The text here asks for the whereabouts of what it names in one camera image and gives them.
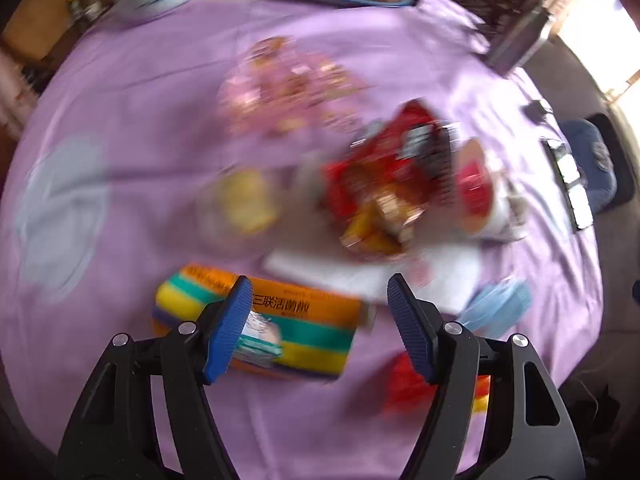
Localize white paper napkin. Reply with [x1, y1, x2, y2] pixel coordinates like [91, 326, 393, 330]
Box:
[264, 244, 482, 316]

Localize yellow cake in wrapper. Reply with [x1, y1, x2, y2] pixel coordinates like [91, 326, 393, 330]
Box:
[196, 169, 281, 242]

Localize red snack bag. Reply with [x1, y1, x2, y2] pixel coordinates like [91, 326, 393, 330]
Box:
[320, 100, 456, 259]

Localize purple tablecloth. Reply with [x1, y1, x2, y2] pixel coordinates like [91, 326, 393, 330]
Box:
[1, 0, 603, 452]

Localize small red jelly cup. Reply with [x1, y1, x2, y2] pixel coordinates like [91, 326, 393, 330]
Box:
[383, 352, 491, 414]

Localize paper cup red inside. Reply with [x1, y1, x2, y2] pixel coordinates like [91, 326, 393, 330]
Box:
[454, 138, 528, 243]

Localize blue face mask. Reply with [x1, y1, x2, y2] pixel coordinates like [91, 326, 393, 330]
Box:
[458, 276, 533, 339]

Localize pink clear candy wrapper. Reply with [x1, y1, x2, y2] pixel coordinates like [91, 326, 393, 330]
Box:
[216, 36, 369, 136]

